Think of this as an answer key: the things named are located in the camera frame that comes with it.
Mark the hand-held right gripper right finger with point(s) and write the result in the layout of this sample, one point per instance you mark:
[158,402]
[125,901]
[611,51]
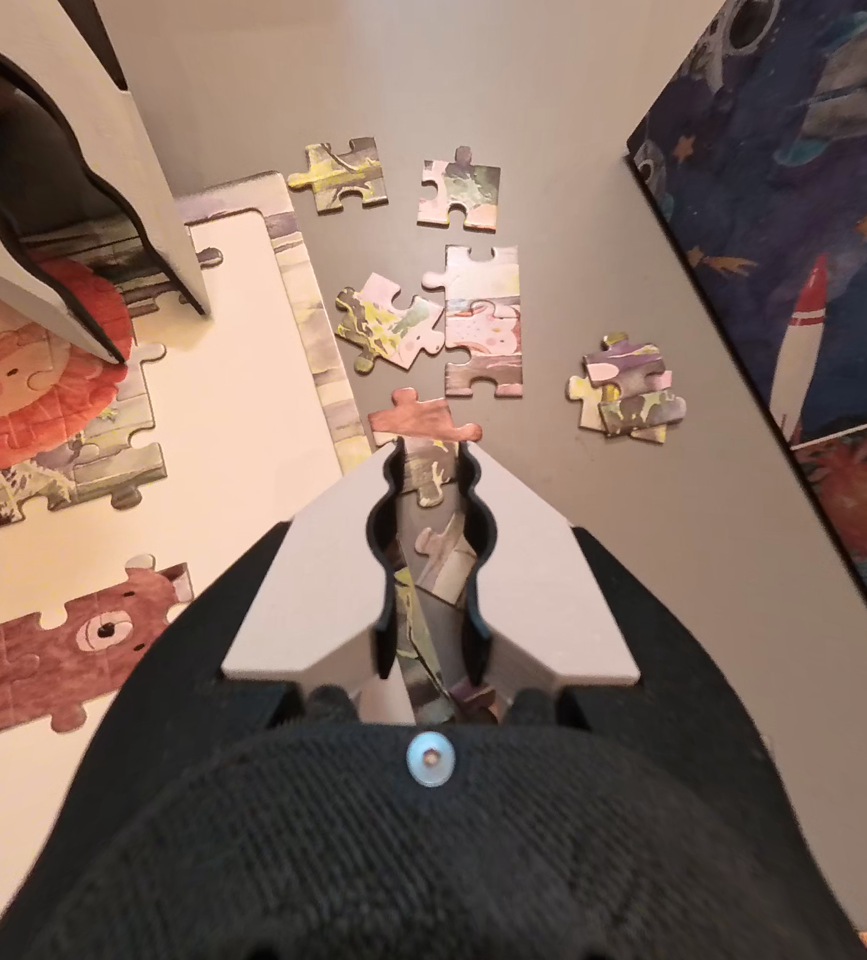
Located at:
[553,600]

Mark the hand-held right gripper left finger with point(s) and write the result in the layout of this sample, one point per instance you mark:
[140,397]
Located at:
[306,600]

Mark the reddish brown puzzle piece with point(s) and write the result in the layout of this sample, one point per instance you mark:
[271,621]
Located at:
[418,420]

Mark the lion jigsaw puzzle board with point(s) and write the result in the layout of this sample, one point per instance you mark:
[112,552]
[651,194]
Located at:
[238,375]

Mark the pile of puzzle pieces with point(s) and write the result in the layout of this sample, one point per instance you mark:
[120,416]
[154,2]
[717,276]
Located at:
[478,315]

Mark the joined brown bear puzzle section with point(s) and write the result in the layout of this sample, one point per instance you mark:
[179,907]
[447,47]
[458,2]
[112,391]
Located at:
[43,652]

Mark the orange corner puzzle piece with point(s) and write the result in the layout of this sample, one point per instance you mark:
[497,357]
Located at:
[460,191]

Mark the space print puzzle box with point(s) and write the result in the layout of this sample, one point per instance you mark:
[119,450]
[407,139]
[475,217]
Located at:
[793,225]

